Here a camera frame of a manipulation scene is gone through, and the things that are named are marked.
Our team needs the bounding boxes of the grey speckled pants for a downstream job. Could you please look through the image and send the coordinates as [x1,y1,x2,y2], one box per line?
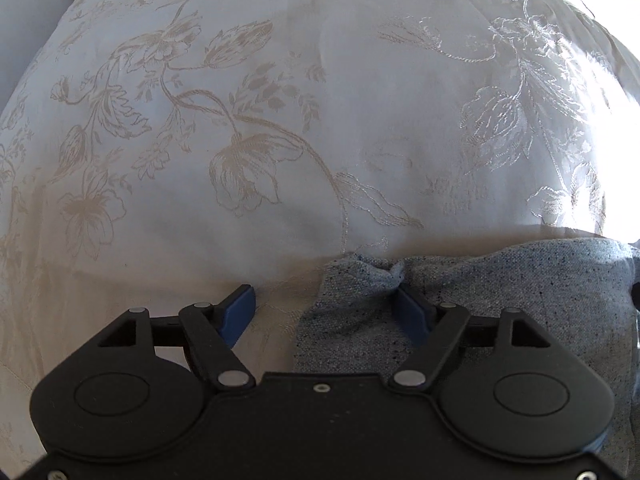
[292,237,640,476]

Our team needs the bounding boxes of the cream floral embroidered bedspread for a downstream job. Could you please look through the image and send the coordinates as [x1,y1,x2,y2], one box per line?
[1,0,639,477]

